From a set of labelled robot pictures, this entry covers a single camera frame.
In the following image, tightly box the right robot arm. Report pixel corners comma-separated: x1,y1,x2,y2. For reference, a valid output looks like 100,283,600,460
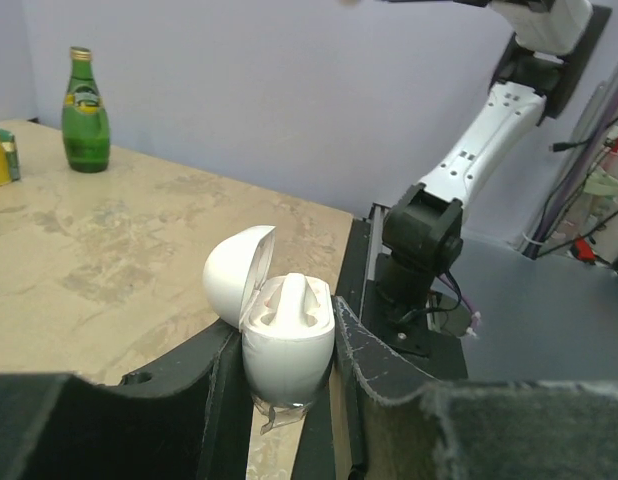
376,1,612,326

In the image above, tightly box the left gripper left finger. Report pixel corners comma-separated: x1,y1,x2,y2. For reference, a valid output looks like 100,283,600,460
0,320,253,479

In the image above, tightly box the orange juice carton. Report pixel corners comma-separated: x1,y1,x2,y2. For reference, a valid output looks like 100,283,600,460
0,128,21,187

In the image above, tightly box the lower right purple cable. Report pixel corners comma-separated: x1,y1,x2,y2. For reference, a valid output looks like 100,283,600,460
441,274,483,341

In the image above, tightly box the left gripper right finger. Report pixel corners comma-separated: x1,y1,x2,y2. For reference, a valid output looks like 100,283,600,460
293,295,618,480

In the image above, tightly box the white hook earbud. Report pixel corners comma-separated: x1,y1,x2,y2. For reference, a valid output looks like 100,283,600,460
269,273,319,329

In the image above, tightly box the white oval charging case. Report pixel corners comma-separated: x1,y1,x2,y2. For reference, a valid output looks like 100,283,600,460
202,225,335,434

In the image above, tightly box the green Perrier glass bottle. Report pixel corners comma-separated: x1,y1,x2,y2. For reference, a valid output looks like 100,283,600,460
61,46,111,173

